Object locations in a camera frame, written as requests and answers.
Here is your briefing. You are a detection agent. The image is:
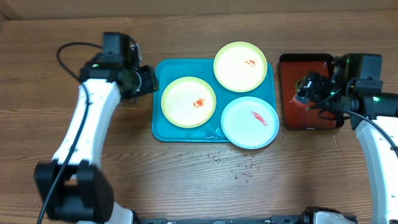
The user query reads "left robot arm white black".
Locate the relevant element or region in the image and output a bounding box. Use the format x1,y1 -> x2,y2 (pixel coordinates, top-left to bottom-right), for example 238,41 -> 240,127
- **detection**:
34,53 -> 159,223

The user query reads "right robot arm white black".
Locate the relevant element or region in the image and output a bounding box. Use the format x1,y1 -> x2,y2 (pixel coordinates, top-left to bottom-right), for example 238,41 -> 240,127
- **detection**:
293,71 -> 397,223

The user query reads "light blue plate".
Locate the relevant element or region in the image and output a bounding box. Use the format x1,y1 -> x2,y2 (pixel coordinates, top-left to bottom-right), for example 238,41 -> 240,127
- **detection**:
221,96 -> 279,149

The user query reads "red wet sponge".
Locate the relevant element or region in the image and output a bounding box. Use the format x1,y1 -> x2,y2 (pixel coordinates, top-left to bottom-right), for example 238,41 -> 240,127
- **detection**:
291,95 -> 308,108

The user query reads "yellow plate with ketchup spot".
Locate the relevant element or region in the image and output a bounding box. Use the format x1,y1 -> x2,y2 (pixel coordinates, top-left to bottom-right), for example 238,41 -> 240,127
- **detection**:
161,77 -> 216,128

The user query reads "red black lacquer tray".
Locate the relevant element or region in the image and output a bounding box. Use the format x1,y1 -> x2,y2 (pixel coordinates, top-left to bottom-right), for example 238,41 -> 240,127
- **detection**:
278,54 -> 344,129

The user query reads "teal plastic tray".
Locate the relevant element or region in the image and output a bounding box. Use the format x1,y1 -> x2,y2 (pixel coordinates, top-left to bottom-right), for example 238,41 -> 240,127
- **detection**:
152,58 -> 276,142

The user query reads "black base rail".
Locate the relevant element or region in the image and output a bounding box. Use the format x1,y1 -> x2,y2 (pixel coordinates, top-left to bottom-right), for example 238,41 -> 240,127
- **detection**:
139,215 -> 315,224

